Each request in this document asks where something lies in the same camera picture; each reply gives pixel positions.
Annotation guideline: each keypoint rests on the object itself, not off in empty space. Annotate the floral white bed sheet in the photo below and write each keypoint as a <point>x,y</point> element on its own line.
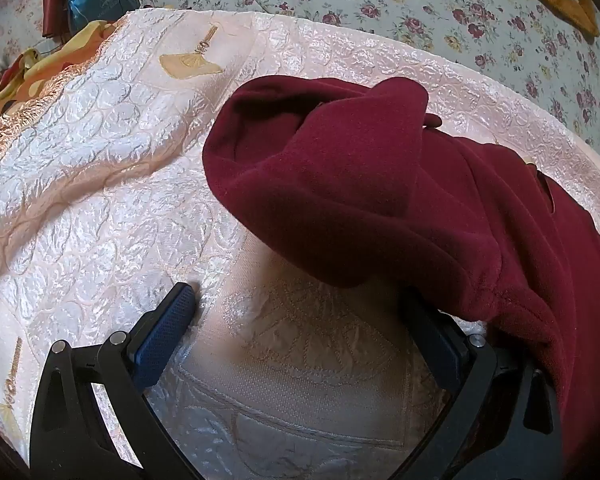
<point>519,43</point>

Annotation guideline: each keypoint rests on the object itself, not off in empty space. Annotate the floral covered furniture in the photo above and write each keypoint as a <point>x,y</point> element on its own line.
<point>21,24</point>

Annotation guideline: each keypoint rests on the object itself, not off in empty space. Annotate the dark red fleece garment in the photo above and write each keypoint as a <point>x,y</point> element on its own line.
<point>353,184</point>

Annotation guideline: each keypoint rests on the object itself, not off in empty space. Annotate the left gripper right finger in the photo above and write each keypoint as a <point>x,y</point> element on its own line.
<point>501,418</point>

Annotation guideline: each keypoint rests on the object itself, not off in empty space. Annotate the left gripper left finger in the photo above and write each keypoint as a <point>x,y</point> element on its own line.
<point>91,418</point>

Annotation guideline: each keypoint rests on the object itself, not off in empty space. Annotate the orange yellow patterned blanket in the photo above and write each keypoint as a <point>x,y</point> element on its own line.
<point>27,78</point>

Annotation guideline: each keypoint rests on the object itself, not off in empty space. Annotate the pink quilted satin bedspread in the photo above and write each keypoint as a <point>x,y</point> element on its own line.
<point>104,206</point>

